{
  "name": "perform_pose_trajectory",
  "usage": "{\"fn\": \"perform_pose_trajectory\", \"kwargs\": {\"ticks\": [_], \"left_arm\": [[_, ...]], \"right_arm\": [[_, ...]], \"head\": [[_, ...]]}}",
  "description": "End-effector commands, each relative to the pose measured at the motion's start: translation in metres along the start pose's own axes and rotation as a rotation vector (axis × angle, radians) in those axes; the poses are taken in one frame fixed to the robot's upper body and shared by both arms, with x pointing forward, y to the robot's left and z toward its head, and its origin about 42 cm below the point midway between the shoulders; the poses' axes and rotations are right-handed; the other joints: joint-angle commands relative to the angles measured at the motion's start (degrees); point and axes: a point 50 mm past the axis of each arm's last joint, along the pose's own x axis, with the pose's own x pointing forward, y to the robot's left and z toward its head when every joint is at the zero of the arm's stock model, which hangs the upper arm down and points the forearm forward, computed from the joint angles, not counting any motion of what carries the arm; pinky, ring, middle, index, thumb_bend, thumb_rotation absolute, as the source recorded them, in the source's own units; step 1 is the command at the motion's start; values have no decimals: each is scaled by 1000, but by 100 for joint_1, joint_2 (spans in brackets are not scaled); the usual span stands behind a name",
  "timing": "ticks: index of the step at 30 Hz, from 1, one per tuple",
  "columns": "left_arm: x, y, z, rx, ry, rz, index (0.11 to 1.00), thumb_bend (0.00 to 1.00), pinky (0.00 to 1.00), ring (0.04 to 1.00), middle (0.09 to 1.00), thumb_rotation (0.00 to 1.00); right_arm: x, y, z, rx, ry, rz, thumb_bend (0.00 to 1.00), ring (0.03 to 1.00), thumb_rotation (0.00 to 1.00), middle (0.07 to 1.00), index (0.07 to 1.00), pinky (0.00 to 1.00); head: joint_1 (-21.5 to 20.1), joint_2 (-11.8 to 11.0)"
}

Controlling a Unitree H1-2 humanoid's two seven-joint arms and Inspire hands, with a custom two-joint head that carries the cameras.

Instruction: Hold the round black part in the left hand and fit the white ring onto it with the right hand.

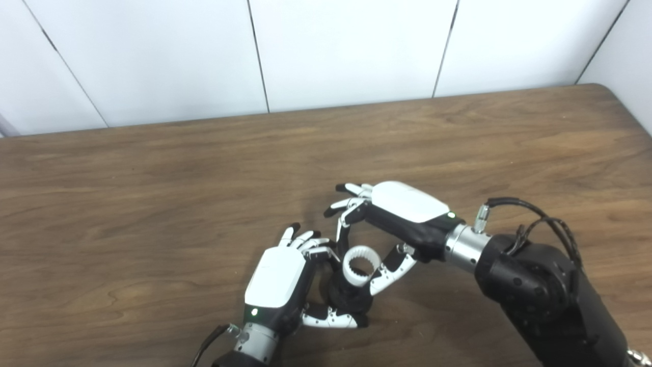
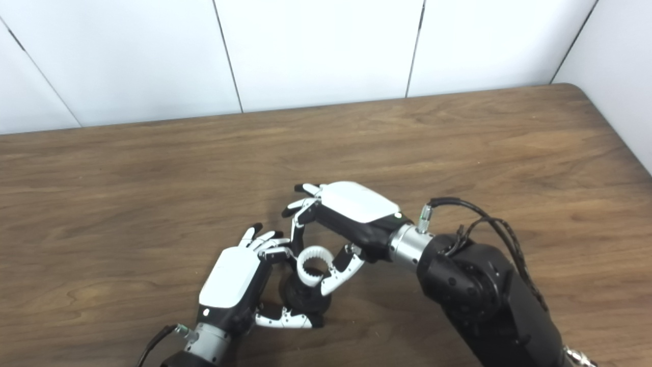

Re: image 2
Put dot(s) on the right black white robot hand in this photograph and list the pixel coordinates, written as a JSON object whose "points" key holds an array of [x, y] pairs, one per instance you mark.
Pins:
{"points": [[356, 204]]}

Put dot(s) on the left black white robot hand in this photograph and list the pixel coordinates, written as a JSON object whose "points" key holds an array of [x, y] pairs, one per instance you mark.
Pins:
{"points": [[232, 278]]}

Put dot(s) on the round black part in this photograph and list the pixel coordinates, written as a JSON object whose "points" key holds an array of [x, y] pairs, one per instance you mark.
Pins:
{"points": [[300, 298]]}

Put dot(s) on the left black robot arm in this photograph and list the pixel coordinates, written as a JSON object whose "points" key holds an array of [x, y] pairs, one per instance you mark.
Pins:
{"points": [[211, 341]]}

